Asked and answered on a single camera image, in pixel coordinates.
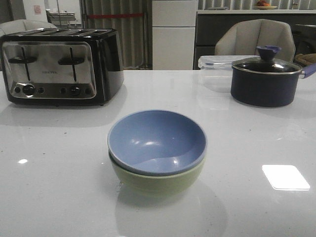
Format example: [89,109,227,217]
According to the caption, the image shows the blue bowl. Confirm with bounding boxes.
[107,110,207,176]

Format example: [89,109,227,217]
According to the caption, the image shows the green bowl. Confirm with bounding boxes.
[109,154,206,197]

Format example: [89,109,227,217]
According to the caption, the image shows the clear plastic food container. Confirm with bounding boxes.
[198,55,258,92]

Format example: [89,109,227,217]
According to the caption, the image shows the white refrigerator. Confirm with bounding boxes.
[152,0,198,70]

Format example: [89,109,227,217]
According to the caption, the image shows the dark kitchen counter cabinet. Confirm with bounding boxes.
[193,9,316,70]

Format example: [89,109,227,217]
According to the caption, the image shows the red barrier tape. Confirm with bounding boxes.
[87,13,144,19]

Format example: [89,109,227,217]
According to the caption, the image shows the dark blue saucepan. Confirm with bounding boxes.
[231,64,316,107]

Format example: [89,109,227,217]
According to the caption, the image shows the beige padded chair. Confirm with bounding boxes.
[215,19,296,62]

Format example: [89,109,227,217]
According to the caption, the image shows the black chrome four-slot toaster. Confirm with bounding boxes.
[0,28,124,106]

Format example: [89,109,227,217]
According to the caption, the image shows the glass pot lid blue knob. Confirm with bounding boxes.
[232,45,302,75]

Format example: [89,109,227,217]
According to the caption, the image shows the fruit plate on counter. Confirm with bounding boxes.
[254,0,277,10]

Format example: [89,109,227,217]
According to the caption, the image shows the olive cloth on chair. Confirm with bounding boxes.
[294,53,316,67]

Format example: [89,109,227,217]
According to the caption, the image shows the white armchair left background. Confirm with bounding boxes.
[0,19,57,37]

